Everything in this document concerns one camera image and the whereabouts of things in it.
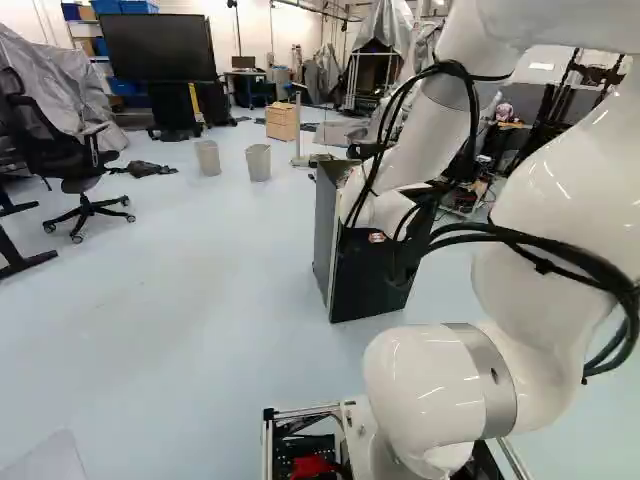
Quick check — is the black mini fridge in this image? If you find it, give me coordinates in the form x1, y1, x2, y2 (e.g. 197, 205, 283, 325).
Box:
311, 158, 437, 325

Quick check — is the grey cover sheet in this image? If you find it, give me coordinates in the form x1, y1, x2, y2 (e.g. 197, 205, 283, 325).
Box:
0, 21, 131, 174

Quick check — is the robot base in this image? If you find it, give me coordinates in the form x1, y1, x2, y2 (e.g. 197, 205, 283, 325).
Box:
261, 396, 535, 480

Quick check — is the black office chair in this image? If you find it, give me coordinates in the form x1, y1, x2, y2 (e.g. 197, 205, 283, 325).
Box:
3, 66, 138, 245

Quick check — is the white pole stand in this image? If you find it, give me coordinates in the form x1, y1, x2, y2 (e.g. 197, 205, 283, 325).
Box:
290, 82, 322, 168

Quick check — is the grey waste bin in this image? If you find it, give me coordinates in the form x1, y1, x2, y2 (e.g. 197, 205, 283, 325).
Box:
193, 139, 223, 178
243, 143, 273, 184

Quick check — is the wooden drawer cabinet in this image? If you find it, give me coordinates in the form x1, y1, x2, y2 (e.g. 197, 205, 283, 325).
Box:
264, 101, 301, 143

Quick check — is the dark bag on floor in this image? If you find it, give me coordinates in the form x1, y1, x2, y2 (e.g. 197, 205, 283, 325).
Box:
108, 159, 180, 180

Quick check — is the large black screen on stand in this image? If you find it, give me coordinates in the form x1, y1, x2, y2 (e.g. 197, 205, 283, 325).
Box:
97, 12, 239, 142

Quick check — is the black desk leg frame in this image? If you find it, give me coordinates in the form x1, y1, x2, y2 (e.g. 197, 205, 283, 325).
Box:
0, 174, 60, 282

